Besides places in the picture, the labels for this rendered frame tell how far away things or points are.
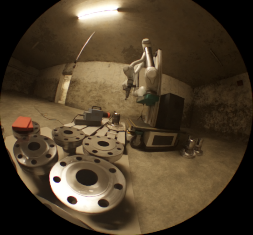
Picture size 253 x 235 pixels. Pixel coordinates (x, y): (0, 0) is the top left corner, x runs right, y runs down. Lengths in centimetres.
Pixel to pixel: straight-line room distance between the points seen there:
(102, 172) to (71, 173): 11
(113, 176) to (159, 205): 39
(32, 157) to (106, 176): 30
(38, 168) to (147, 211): 51
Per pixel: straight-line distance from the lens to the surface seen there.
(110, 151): 42
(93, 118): 113
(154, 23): 264
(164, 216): 57
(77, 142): 49
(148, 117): 133
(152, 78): 75
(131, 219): 50
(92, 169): 31
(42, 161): 36
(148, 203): 56
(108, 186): 27
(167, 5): 251
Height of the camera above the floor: 49
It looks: 1 degrees up
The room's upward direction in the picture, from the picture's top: 11 degrees clockwise
